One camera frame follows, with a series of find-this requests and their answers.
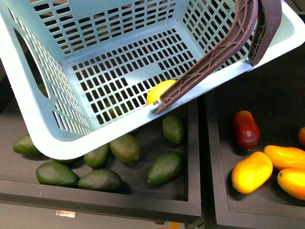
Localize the yellow mango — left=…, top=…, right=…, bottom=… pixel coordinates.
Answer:
left=277, top=168, right=305, bottom=200
left=264, top=145, right=305, bottom=170
left=231, top=151, right=273, bottom=194

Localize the yellow lemon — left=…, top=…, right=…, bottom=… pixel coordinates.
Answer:
left=146, top=80, right=176, bottom=105

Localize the brown basket handle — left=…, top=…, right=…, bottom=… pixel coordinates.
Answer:
left=155, top=0, right=282, bottom=114

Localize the green avocado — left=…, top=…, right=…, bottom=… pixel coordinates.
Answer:
left=77, top=169, right=122, bottom=192
left=162, top=115, right=184, bottom=144
left=147, top=151, right=184, bottom=185
left=36, top=161, right=79, bottom=187
left=12, top=134, right=41, bottom=156
left=110, top=134, right=140, bottom=163
left=83, top=144, right=110, bottom=168

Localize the red mango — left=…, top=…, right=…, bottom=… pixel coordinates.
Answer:
left=233, top=110, right=261, bottom=150

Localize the black produce bin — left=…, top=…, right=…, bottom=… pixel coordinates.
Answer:
left=0, top=100, right=202, bottom=224

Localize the light blue plastic basket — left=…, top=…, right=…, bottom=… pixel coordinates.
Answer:
left=0, top=0, right=305, bottom=160

